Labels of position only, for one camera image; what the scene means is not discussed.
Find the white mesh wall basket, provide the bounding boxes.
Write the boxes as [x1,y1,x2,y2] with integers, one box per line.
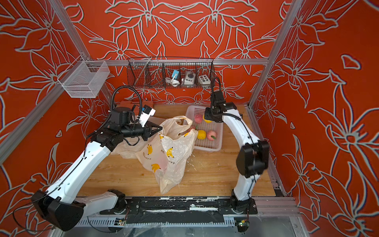
[57,55,111,100]

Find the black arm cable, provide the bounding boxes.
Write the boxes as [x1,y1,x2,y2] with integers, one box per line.
[109,85,143,119]
[210,76,258,190]

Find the yellow lemon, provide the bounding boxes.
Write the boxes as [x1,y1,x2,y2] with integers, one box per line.
[197,130,207,140]

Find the blue white small box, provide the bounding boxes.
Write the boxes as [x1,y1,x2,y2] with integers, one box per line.
[171,70,180,80]

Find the plain translucent plastic bag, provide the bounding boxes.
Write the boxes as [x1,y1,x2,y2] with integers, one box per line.
[111,141,144,159]

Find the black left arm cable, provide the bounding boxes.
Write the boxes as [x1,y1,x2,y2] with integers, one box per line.
[109,85,143,119]

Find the pink peach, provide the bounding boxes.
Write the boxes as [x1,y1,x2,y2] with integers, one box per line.
[207,130,217,141]
[194,114,203,124]

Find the white coiled cable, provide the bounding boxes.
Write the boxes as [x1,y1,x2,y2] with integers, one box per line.
[164,76,181,87]

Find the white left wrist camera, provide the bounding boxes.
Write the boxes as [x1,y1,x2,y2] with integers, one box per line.
[139,105,156,127]

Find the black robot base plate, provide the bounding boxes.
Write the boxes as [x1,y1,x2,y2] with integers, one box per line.
[98,197,258,227]

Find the white round-dial device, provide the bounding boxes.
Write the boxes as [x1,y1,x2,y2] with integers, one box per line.
[182,71,196,86]

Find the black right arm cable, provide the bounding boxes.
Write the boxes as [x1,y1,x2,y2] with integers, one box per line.
[210,76,258,190]

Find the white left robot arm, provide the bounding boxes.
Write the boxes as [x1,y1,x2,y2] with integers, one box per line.
[32,121,162,231]

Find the black wire wall basket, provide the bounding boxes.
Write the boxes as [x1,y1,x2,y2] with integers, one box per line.
[127,56,216,89]

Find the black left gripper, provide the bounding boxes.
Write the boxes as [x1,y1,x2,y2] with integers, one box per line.
[122,121,164,142]

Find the pink perforated plastic basket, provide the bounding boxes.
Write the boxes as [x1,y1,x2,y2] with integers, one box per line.
[186,105,223,152]

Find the white button box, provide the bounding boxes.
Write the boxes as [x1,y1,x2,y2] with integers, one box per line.
[198,75,211,86]

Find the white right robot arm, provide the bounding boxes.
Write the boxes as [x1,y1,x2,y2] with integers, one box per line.
[204,103,270,212]

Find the banana print plastic bag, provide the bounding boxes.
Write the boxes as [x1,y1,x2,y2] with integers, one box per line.
[136,116,198,195]

